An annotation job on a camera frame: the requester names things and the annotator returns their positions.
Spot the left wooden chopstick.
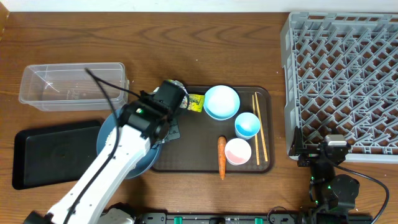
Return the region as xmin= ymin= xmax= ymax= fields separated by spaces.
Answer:
xmin=252 ymin=95 xmax=260 ymax=166

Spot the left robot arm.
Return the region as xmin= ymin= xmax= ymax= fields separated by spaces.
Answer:
xmin=24 ymin=89 xmax=189 ymax=223

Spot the brown serving tray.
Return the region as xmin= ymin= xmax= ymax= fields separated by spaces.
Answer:
xmin=152 ymin=86 xmax=275 ymax=174

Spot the orange carrot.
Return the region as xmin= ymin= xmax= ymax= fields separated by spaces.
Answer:
xmin=218 ymin=136 xmax=226 ymax=180

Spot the grey dishwasher rack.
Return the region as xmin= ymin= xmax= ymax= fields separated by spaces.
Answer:
xmin=280 ymin=12 xmax=397 ymax=164

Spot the right wooden chopstick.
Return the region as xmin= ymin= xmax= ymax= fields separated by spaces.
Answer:
xmin=254 ymin=92 xmax=268 ymax=162

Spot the clear plastic bin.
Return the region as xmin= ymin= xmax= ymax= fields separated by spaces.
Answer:
xmin=19 ymin=62 xmax=129 ymax=111

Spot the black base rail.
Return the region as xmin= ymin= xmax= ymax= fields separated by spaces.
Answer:
xmin=99 ymin=203 xmax=374 ymax=224

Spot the pink cup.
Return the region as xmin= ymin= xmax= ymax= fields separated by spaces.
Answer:
xmin=225 ymin=138 xmax=252 ymax=166

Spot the wooden chopstick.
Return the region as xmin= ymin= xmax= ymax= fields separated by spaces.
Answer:
xmin=254 ymin=92 xmax=268 ymax=162
xmin=252 ymin=95 xmax=260 ymax=166

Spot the dark blue bowl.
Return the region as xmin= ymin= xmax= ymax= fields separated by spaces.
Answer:
xmin=96 ymin=114 xmax=162 ymax=179

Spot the crumpled aluminium foil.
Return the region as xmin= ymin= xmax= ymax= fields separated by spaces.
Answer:
xmin=169 ymin=80 xmax=190 ymax=109

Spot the light blue bowl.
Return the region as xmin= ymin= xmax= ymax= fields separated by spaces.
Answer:
xmin=203 ymin=85 xmax=240 ymax=121

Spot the light blue cup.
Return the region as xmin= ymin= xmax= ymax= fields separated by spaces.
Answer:
xmin=234 ymin=112 xmax=261 ymax=140

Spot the black tray bin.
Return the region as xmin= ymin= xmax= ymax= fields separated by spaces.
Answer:
xmin=12 ymin=120 xmax=101 ymax=190

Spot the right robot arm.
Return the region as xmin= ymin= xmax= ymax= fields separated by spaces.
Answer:
xmin=289 ymin=127 xmax=360 ymax=223

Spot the yellow green snack wrapper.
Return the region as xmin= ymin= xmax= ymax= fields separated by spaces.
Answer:
xmin=188 ymin=94 xmax=205 ymax=113

